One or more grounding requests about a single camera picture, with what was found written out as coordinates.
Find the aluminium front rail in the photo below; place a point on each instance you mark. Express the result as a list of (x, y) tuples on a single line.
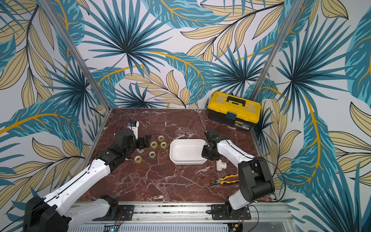
[(192, 217)]

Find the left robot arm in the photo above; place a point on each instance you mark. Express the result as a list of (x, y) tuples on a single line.
[(54, 212)]

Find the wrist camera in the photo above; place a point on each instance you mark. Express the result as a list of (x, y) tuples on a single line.
[(134, 126), (211, 134)]

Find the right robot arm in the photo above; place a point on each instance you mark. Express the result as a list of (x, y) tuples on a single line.
[(254, 176)]

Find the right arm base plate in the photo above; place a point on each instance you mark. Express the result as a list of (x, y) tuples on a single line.
[(230, 212)]

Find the yellow black pliers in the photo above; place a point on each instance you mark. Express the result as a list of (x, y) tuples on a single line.
[(231, 179)]

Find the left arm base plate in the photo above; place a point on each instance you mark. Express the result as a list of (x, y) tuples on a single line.
[(120, 212)]

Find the yellow tape roll six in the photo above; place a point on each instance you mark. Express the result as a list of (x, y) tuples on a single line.
[(138, 159)]

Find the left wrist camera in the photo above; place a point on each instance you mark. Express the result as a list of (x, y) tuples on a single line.
[(134, 126)]

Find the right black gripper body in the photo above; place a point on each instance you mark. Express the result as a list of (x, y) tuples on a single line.
[(208, 151)]

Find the white PVC pipe fitting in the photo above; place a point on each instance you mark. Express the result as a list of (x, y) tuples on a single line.
[(220, 165)]

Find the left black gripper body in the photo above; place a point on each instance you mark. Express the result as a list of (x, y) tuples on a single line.
[(139, 143)]

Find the yellow black toolbox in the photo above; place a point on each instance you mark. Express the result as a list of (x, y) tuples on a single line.
[(233, 111)]

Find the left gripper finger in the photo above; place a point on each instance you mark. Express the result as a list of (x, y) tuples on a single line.
[(148, 138), (147, 144)]

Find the yellow tape roll five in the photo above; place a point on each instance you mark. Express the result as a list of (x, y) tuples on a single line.
[(152, 155)]

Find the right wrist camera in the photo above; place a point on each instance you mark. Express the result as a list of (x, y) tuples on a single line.
[(211, 134)]

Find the yellow tape roll two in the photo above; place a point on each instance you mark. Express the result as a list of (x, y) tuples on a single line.
[(154, 144)]

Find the white plastic storage box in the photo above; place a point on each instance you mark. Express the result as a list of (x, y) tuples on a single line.
[(187, 151)]

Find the yellow tape roll three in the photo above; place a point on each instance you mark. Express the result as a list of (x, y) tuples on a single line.
[(163, 145)]

